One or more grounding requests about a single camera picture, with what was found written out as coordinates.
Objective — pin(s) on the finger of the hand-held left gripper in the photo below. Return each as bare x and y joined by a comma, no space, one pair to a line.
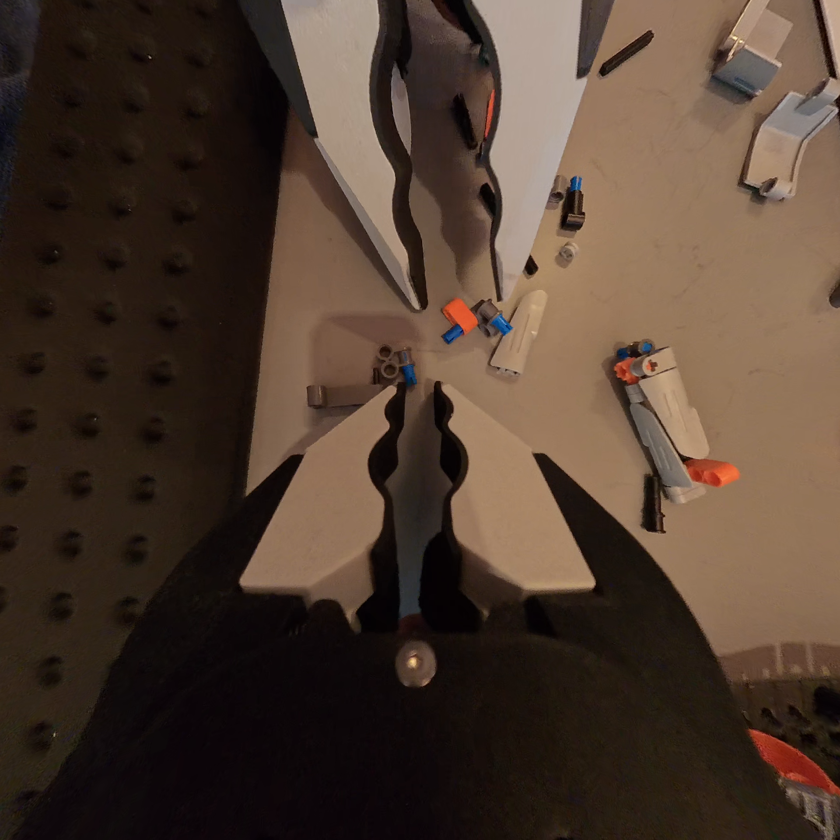
341,98
538,118

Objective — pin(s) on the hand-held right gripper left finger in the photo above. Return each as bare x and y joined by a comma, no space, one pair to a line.
315,525

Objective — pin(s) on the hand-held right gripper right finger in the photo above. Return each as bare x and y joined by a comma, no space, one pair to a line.
525,525

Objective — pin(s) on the black connector with blue pin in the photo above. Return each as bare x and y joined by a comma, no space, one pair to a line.
572,210

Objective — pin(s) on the grey connector with blue pin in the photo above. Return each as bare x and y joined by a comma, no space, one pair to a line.
407,364

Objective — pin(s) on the orange connector with blue pins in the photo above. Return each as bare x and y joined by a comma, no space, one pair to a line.
459,315

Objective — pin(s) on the scattered small black grey pieces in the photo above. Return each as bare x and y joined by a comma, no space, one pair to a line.
627,52

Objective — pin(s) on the small grey bush piece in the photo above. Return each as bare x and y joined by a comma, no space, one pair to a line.
569,253

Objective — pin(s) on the white pointed panel piece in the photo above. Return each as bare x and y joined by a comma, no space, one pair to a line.
522,331

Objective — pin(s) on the grey block piece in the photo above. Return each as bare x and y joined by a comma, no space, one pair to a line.
748,59

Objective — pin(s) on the grey curved panel piece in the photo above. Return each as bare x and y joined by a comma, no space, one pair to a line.
781,144

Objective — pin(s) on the white book stand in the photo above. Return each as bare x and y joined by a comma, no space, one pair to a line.
832,26

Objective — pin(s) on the dark grey short beam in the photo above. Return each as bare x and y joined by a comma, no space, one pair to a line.
835,295

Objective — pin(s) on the tracked toy robot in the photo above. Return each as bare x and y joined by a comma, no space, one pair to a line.
787,761

